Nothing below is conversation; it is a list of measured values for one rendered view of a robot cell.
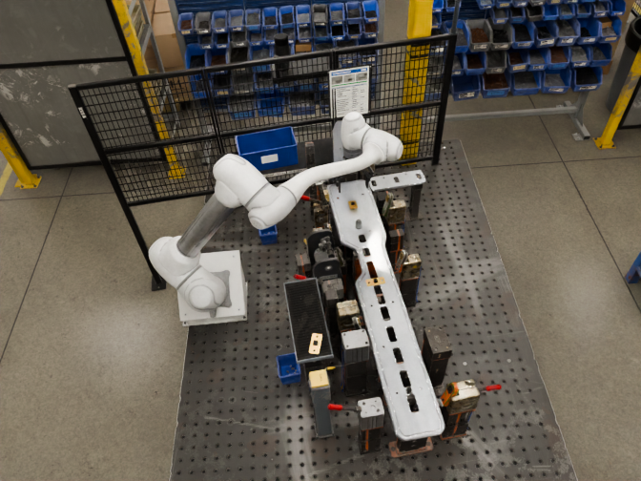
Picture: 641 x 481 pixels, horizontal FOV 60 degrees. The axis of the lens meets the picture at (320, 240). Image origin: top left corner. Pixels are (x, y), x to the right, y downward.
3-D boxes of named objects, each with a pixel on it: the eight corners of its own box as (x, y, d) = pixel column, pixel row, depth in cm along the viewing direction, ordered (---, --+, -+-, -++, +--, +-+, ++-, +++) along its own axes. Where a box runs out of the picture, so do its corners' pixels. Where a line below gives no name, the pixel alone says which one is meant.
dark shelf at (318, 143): (385, 159, 298) (385, 155, 295) (219, 184, 290) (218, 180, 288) (375, 135, 312) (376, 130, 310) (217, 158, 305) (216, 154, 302)
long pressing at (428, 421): (454, 431, 199) (455, 429, 198) (394, 444, 198) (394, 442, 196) (366, 179, 290) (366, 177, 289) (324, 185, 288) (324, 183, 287)
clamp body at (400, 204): (405, 254, 293) (411, 208, 266) (384, 258, 292) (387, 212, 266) (401, 241, 299) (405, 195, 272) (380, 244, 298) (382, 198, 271)
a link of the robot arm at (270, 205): (301, 199, 210) (276, 175, 209) (272, 229, 200) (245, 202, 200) (289, 213, 221) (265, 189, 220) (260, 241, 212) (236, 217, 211)
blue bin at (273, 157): (299, 163, 294) (297, 144, 284) (242, 174, 291) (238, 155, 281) (293, 145, 305) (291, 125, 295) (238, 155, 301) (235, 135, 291)
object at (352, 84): (369, 114, 301) (371, 63, 278) (329, 120, 299) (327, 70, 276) (368, 112, 302) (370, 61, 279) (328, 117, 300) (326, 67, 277)
